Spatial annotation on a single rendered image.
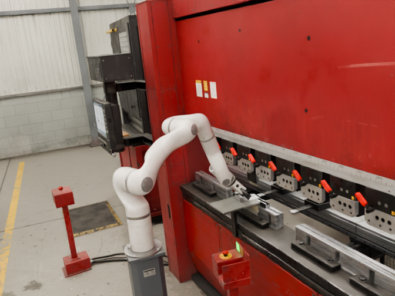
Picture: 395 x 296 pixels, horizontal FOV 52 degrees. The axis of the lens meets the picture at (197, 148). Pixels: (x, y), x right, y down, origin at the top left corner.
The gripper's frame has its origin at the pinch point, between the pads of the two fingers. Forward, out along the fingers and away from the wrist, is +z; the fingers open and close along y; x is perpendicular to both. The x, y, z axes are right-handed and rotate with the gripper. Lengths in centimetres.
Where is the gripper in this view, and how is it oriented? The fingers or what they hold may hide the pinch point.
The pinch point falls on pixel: (245, 195)
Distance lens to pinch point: 257.8
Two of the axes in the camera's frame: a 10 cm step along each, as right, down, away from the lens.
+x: -6.2, 7.7, -1.5
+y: -4.5, -1.9, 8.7
